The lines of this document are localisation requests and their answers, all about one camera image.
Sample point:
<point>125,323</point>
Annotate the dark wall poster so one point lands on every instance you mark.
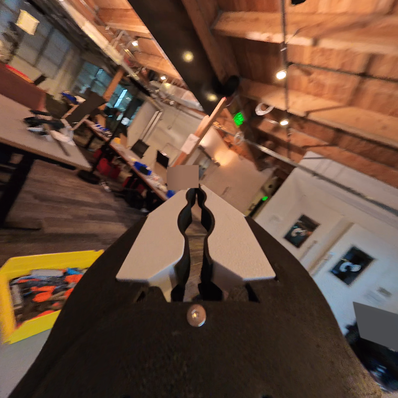
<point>301,230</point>
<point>351,265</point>

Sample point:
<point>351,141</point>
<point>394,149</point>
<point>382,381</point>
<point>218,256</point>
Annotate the long cluttered work table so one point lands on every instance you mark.
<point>136,164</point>

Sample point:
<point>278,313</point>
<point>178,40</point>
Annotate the red chair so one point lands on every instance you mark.
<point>107,168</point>

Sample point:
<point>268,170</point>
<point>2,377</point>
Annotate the wooden support post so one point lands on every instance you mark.
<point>205,130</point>

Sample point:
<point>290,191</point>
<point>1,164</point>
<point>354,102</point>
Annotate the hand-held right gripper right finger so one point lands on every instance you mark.
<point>239,248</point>

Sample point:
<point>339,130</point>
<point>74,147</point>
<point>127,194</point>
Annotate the green exit sign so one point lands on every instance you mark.
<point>238,119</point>

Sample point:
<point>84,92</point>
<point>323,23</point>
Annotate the grey desk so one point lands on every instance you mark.
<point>15,367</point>

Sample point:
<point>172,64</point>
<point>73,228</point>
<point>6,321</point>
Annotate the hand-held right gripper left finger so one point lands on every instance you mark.
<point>155,248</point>

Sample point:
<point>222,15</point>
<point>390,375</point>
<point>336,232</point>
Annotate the yellow plastic bin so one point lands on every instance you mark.
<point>37,259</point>

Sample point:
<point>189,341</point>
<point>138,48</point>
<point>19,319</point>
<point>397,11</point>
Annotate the black computer monitor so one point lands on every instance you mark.
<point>162,159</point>
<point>139,148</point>

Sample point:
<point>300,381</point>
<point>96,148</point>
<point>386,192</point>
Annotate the grey table with black legs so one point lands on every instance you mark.
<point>18,124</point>

